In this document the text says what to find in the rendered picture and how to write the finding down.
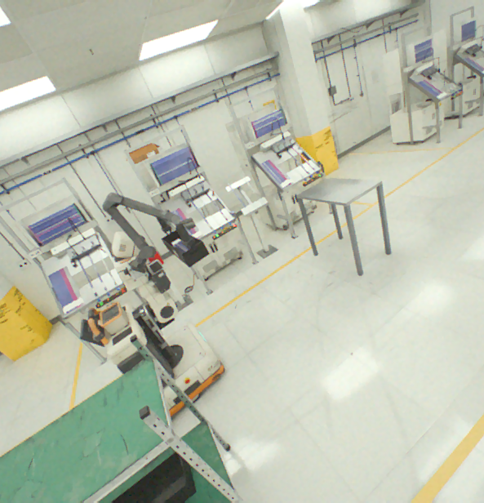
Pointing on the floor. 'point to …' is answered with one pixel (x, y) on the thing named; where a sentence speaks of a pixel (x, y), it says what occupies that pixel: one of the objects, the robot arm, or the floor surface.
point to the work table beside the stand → (344, 189)
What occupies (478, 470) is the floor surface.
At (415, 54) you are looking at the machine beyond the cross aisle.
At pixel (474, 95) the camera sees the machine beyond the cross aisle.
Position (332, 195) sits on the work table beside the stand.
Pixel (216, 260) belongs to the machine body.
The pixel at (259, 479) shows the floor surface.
